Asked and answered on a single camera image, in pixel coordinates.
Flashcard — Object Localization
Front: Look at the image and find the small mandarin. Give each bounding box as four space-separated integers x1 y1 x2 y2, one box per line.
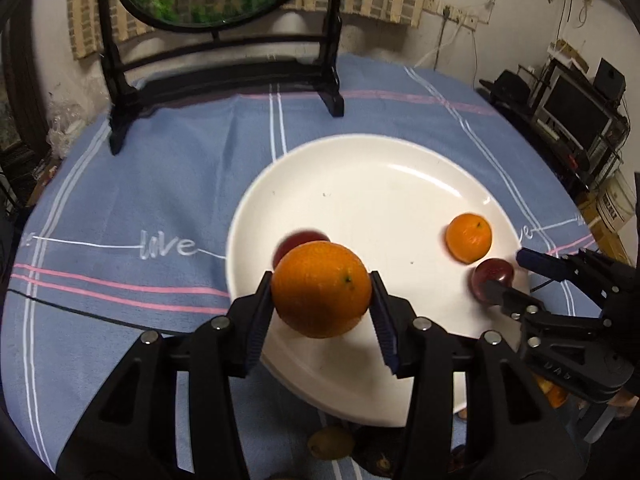
445 213 493 264

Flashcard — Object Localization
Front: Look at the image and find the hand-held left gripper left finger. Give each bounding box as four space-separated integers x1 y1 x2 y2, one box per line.
55 270 275 480

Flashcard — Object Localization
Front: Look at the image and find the white bucket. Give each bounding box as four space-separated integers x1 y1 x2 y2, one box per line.
597 170 636 233

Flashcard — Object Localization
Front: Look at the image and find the black speaker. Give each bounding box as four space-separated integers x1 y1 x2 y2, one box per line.
595 58 627 98

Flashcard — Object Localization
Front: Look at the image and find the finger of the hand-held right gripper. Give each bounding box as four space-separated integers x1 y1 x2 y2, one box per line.
482 280 606 348
516 246 640 316

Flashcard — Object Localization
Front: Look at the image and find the blue striped tablecloth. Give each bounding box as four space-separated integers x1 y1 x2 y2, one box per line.
0 52 616 480

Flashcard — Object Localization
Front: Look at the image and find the white power cable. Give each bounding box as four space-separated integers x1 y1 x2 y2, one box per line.
415 7 468 70

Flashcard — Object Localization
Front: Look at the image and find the large red plum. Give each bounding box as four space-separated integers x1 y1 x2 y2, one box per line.
468 258 516 303

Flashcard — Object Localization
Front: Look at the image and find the large beige fruit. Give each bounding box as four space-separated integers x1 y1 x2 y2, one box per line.
306 425 356 461

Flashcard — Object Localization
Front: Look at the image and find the clear plastic bag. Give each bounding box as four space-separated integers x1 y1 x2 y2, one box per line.
47 102 93 156

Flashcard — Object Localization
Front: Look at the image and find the round orange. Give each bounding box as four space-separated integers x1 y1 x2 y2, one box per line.
537 375 568 408

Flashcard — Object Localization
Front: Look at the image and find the black desk shelf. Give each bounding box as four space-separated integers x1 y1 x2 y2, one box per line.
477 57 631 191

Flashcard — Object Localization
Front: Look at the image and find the large orange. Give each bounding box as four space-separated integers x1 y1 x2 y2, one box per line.
271 241 373 339

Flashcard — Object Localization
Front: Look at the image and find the white oval plate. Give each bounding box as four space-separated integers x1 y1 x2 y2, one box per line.
226 133 532 428

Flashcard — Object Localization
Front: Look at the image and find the thin black cable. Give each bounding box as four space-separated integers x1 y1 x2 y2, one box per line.
0 285 236 337

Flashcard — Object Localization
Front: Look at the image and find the computer monitor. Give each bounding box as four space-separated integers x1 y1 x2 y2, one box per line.
532 67 616 148

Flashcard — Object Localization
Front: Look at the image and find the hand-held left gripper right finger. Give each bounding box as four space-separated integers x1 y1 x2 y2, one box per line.
369 270 586 480

